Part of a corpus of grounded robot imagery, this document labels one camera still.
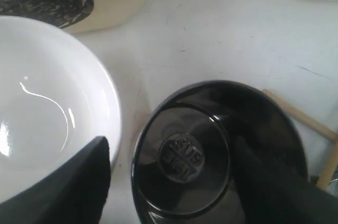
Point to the white ceramic bowl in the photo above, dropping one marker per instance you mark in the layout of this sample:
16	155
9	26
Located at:
56	97

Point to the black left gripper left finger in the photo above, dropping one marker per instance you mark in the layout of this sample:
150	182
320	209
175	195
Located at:
74	193

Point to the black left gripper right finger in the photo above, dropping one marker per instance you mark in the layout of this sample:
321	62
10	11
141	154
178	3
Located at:
271	193

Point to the wooden chopstick lower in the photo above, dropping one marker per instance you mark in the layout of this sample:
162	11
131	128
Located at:
302	117

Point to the steel cup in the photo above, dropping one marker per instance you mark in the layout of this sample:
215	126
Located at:
181	168

